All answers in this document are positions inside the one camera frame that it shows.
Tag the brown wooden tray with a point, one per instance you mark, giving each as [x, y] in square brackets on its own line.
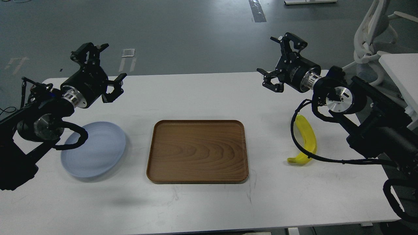
[198, 151]

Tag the light blue plate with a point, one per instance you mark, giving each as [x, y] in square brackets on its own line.
[100, 153]

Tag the white office chair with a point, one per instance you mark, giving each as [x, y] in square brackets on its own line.
[376, 37]

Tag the white side table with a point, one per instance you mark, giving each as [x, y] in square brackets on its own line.
[403, 70]

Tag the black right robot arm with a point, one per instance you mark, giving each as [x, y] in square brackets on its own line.
[377, 126]

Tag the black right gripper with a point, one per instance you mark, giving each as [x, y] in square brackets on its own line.
[291, 67]

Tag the yellow banana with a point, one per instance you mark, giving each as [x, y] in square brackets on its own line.
[308, 137]

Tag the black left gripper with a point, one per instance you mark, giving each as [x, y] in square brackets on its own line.
[90, 81]

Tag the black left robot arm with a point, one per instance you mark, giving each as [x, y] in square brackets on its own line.
[37, 127]

